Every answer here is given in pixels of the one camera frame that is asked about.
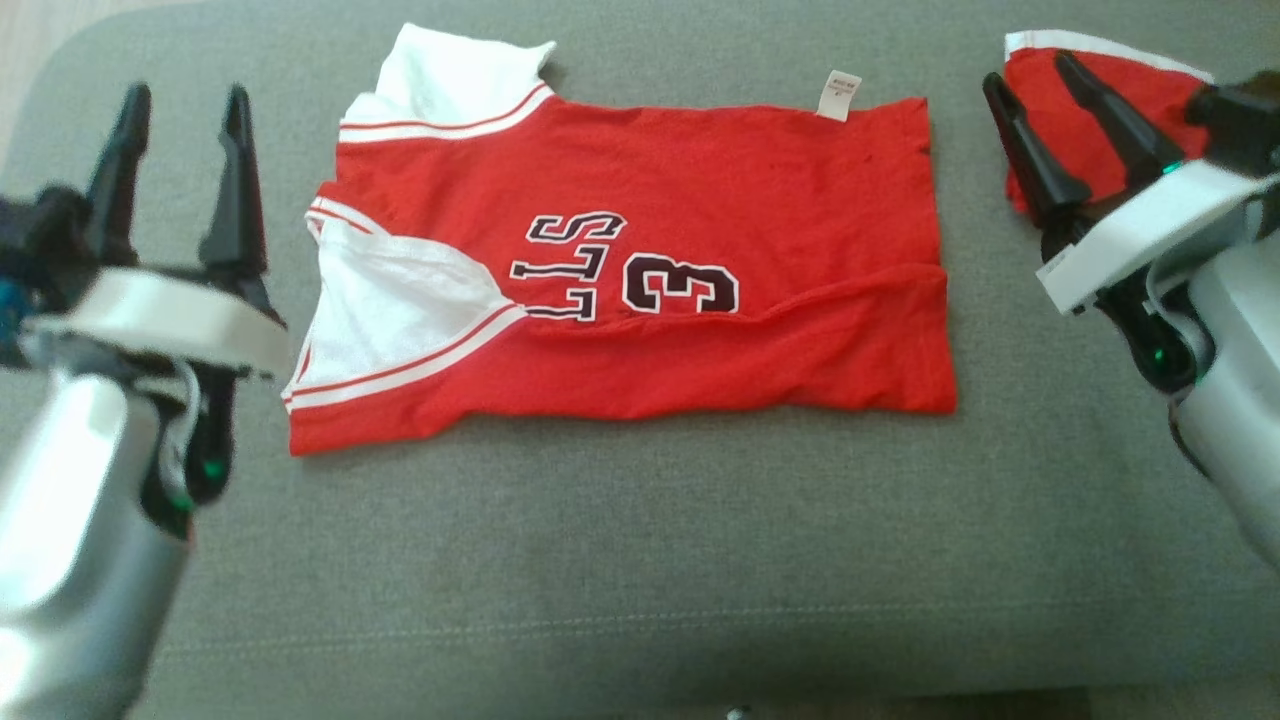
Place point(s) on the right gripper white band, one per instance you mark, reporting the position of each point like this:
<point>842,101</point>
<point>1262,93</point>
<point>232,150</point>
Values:
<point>1150,225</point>

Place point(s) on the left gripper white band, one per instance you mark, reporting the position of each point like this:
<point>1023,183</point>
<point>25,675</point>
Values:
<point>160,315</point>

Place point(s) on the red shorts white stripe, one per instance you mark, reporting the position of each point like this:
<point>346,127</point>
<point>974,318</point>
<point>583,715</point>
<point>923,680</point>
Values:
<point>1160,100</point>

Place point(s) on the red basketball jersey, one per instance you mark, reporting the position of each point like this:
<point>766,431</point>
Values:
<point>700,180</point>

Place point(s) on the grey sofa seat cushion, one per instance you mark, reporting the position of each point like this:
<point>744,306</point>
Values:
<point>640,560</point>

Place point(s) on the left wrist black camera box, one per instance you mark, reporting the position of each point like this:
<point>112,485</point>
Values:
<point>45,240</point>

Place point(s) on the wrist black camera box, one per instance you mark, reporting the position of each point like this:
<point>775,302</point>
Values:
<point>1240,120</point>
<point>45,240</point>

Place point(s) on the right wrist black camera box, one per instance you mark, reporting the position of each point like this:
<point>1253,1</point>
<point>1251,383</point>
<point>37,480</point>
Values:
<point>1240,120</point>

